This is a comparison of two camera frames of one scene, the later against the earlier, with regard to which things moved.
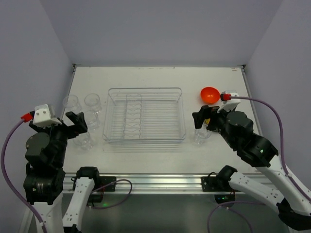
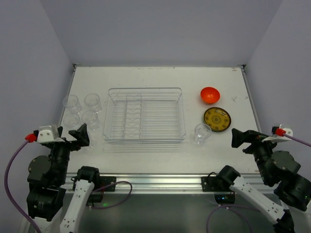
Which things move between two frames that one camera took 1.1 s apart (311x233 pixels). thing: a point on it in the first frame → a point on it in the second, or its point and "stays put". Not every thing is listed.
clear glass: [201, 134] stays put
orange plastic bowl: [210, 95] stays put
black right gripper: [210, 119] → [254, 143]
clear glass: [92, 100] stays put
